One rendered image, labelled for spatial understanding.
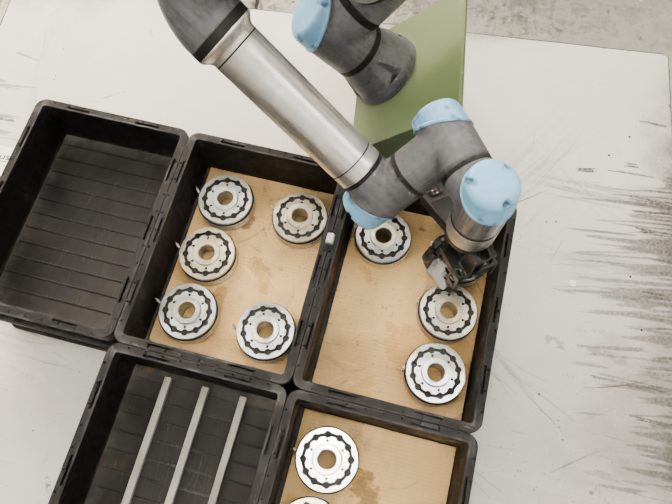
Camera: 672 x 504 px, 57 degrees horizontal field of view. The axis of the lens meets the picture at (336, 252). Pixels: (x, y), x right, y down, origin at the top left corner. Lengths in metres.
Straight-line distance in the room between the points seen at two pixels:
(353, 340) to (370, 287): 0.10
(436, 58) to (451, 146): 0.42
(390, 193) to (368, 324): 0.30
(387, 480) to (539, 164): 0.75
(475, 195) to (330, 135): 0.22
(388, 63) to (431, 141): 0.40
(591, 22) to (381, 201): 1.89
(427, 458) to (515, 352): 0.31
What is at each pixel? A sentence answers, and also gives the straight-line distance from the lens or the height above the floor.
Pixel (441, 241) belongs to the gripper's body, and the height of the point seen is 0.99.
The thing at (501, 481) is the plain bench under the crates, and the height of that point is 0.70.
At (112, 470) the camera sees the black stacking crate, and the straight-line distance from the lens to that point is 1.14.
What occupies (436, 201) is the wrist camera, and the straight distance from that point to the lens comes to 1.01.
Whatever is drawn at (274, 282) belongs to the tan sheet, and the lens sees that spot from 1.13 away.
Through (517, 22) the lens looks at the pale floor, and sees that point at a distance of 2.60.
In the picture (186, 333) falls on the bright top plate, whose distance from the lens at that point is 1.10.
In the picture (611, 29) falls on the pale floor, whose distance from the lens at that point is 2.69.
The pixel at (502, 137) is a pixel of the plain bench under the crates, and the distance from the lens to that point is 1.44.
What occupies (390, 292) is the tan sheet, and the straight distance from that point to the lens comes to 1.12.
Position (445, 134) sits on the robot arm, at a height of 1.18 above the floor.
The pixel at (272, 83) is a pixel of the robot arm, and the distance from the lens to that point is 0.84.
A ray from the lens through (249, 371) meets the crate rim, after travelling 1.00.
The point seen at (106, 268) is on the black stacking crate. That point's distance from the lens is 1.21.
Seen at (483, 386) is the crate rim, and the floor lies 0.93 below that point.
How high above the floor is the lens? 1.90
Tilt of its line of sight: 70 degrees down
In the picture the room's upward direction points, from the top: 2 degrees counter-clockwise
